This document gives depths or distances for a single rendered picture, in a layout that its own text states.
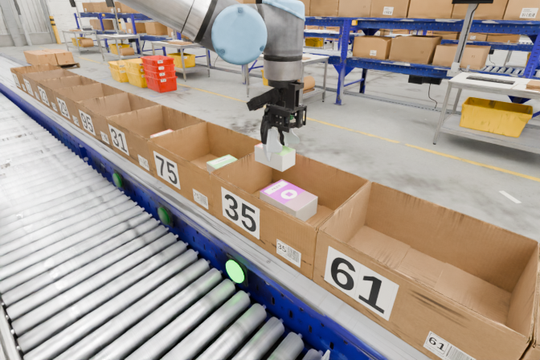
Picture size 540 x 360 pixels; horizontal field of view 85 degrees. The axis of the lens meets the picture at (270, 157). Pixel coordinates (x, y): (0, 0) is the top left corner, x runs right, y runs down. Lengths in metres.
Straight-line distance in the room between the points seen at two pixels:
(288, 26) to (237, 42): 0.19
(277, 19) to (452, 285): 0.75
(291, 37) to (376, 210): 0.57
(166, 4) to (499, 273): 0.92
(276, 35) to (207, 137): 0.83
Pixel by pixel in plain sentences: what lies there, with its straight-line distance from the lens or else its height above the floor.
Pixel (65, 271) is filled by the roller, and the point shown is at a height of 0.74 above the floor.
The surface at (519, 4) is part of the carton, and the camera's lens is 5.00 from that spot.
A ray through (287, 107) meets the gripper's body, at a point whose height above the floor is 1.30.
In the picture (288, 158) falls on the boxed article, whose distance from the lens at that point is 0.78.
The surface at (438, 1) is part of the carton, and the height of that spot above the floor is 1.60.
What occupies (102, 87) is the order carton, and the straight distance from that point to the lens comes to 2.40.
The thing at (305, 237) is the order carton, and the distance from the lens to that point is 0.75.
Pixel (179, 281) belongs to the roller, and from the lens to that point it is 1.04.
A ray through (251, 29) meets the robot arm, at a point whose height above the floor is 1.48.
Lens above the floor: 1.50
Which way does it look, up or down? 27 degrees down
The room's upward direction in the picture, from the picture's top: straight up
